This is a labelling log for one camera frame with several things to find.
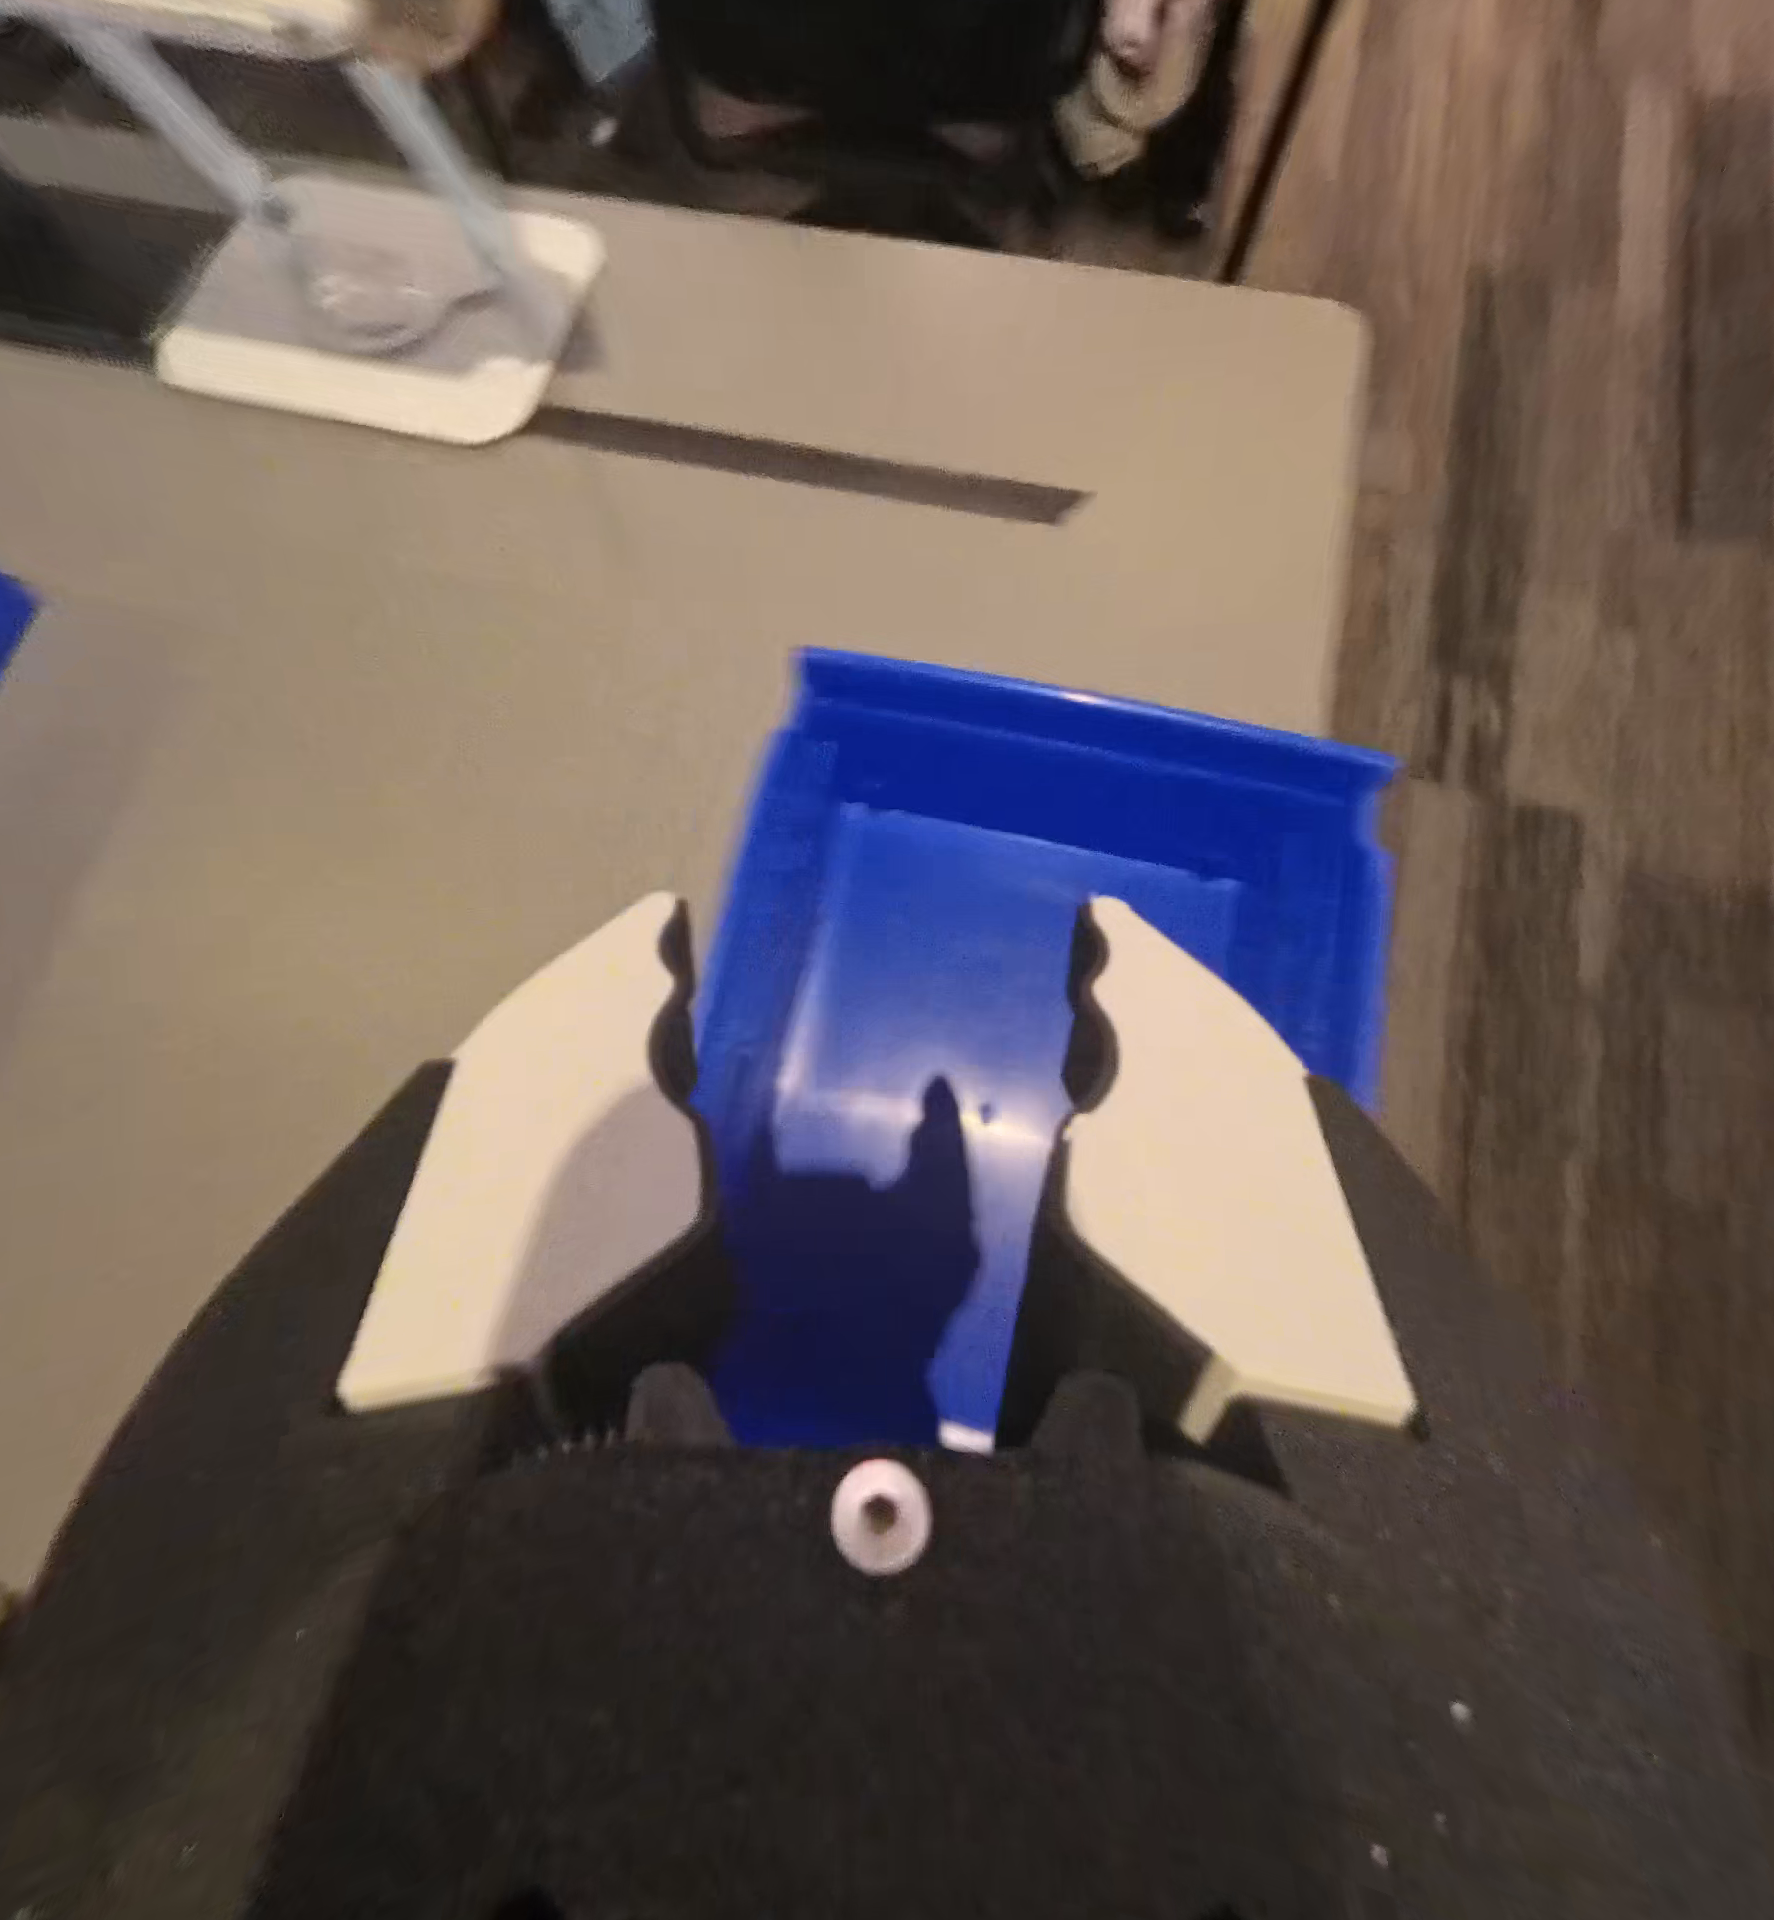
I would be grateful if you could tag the black office chair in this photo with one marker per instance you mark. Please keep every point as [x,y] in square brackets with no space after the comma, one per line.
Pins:
[857,90]

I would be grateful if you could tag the pale crumpled cloth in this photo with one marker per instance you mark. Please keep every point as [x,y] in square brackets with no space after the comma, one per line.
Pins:
[1127,104]

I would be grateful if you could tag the blue parts bin with divider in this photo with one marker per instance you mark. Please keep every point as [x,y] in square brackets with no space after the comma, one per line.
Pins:
[977,960]

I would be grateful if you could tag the white document stand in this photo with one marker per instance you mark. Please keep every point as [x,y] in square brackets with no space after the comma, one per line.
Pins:
[376,397]

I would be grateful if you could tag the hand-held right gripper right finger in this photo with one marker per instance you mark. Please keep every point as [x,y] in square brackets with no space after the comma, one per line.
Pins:
[1232,1201]

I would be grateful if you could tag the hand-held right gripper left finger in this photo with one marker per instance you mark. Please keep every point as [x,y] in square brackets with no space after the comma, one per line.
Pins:
[527,1184]

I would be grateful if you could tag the black tripod light stand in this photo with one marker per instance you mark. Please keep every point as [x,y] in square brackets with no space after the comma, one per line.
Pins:
[1278,144]

